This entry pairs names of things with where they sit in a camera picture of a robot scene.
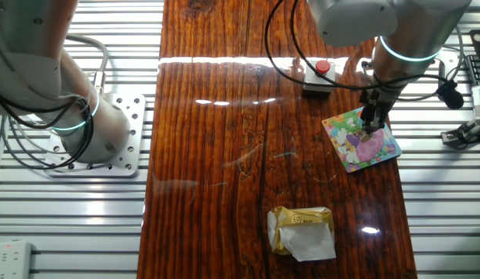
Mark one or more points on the white box with red button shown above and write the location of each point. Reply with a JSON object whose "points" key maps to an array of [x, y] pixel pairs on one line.
{"points": [[319, 79]]}

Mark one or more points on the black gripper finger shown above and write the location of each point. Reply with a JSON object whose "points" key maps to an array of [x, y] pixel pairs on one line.
{"points": [[367, 122], [378, 123]]}

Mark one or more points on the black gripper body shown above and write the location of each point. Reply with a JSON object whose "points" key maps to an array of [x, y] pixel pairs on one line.
{"points": [[375, 102]]}

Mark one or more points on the black mounting plate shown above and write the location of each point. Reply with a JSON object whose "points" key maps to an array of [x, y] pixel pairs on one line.
{"points": [[479, 42]]}

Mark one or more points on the gold foil snack packet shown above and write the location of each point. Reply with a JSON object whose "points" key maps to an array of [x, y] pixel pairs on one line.
{"points": [[301, 236]]}

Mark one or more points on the black computer keyboard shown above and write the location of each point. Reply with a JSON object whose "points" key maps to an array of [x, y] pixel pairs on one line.
{"points": [[478, 69]]}

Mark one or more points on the white power strip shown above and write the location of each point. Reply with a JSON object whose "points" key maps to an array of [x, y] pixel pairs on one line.
{"points": [[11, 259]]}

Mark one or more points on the colourful butterfly puzzle board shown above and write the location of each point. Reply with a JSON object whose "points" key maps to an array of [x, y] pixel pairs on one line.
{"points": [[360, 145]]}

